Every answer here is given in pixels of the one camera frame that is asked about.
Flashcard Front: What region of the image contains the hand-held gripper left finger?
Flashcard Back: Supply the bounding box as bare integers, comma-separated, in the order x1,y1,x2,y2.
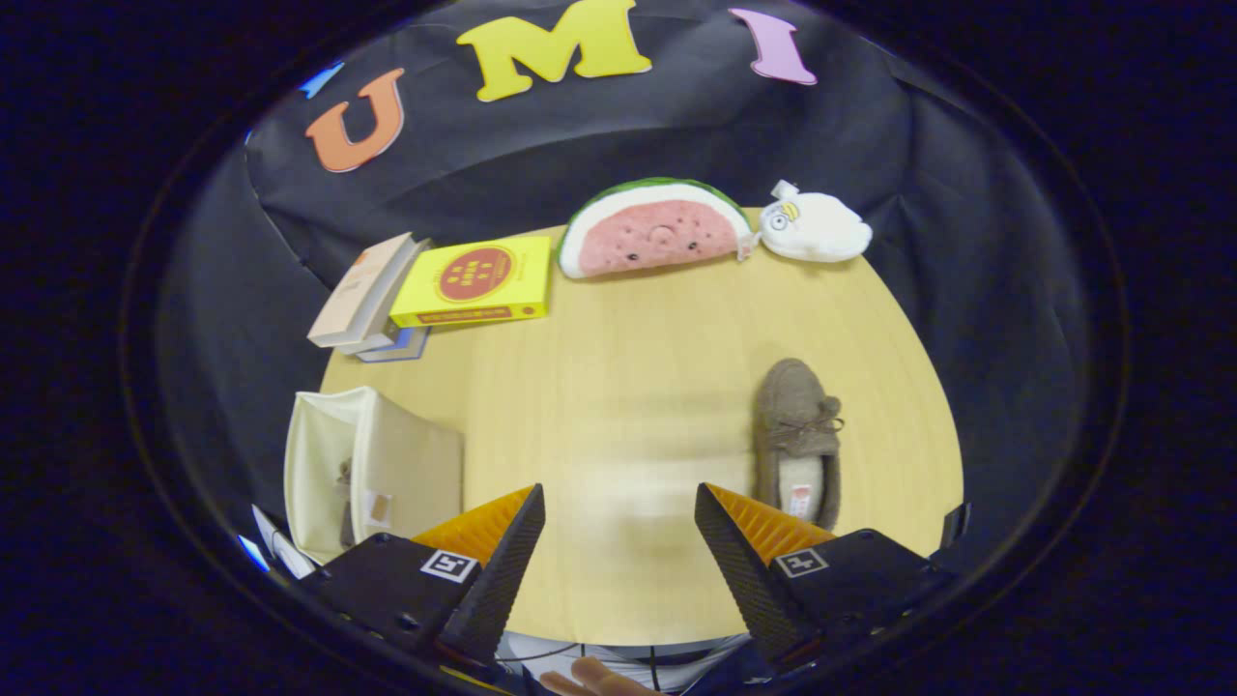
307,483,547,673

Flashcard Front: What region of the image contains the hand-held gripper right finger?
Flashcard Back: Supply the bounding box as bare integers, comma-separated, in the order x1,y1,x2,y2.
693,481,953,673

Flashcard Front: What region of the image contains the beige fabric storage box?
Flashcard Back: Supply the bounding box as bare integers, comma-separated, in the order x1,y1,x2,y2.
283,387,465,565

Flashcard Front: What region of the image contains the brown fuzzy shoe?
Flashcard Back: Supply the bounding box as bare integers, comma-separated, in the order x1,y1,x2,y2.
334,458,359,550
753,358,846,531

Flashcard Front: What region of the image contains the person's light clothing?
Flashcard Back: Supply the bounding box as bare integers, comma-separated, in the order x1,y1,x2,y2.
498,633,755,692

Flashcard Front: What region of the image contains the blue book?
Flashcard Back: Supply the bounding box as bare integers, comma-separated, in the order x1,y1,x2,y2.
356,327,431,363

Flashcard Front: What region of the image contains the grey book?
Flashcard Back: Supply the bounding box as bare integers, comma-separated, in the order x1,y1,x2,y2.
338,242,431,356

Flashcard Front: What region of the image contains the yellow book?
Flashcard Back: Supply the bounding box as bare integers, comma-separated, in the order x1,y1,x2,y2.
389,236,553,329

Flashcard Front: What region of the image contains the beige book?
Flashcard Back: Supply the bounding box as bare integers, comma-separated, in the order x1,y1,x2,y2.
307,232,417,348

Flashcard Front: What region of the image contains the watermelon slice plush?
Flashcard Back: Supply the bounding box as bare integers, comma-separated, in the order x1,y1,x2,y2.
558,177,755,280

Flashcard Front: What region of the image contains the white plush toy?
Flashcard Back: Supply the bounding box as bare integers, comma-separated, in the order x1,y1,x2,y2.
757,180,874,264

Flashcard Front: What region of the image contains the black backdrop cloth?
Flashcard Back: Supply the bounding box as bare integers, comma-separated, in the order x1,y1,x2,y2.
155,0,1127,581

